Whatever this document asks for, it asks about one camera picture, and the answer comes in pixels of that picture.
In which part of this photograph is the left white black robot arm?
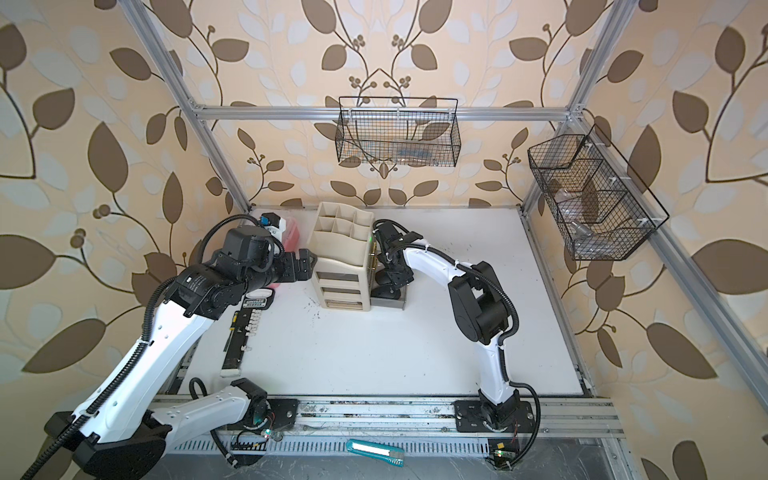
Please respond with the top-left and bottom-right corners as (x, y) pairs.
(23, 214), (317, 479)

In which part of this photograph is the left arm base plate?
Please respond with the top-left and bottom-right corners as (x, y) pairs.
(231, 398), (299, 433)

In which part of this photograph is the beige drawer organizer cabinet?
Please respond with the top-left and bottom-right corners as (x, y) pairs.
(308, 202), (374, 311)

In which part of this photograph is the black wire basket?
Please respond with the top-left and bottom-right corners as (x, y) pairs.
(527, 125), (669, 261)
(333, 95), (462, 167)

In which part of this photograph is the back black wire basket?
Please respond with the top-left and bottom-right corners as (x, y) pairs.
(333, 95), (462, 167)

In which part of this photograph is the black computer mouse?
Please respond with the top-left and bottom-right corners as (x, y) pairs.
(371, 284), (401, 300)

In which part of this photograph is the right black wire basket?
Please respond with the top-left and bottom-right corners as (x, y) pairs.
(527, 125), (669, 261)

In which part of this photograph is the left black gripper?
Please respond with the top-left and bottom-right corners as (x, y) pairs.
(237, 248), (317, 298)

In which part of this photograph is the aluminium front rail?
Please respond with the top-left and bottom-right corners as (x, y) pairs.
(271, 395), (625, 438)

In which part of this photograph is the pink clear plastic case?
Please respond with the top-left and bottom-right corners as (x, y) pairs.
(280, 217), (300, 252)

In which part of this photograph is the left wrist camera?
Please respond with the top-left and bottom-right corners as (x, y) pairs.
(260, 212), (287, 240)

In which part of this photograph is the grey drawer of organizer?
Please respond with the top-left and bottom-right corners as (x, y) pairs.
(369, 239), (409, 311)

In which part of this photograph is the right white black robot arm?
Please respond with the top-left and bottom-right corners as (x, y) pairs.
(372, 219), (533, 431)

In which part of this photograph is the black tool strip on table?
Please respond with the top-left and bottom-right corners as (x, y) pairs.
(220, 288), (275, 378)

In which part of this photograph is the teal utility knife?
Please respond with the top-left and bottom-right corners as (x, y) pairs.
(345, 439), (405, 467)

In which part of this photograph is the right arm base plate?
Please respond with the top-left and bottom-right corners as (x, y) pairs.
(453, 398), (536, 435)

